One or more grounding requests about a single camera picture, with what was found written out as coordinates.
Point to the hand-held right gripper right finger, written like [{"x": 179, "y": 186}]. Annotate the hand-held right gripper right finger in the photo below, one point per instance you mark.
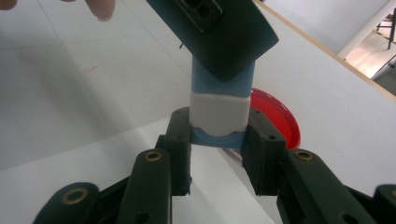
[{"x": 311, "y": 193}]

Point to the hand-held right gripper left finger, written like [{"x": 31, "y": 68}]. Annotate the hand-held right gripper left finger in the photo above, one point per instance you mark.
[{"x": 149, "y": 186}]

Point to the blue and white stamp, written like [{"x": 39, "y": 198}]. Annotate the blue and white stamp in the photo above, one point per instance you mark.
[{"x": 218, "y": 112}]

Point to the small blue stamp cap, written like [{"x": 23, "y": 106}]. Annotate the small blue stamp cap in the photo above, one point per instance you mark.
[{"x": 218, "y": 142}]

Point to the red round ink pad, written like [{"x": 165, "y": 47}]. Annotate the red round ink pad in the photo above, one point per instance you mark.
[{"x": 277, "y": 115}]

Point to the white paper sheet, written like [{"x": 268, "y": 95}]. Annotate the white paper sheet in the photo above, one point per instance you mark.
[{"x": 62, "y": 180}]

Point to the black metal frame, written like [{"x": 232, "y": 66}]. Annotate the black metal frame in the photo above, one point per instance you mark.
[{"x": 390, "y": 28}]

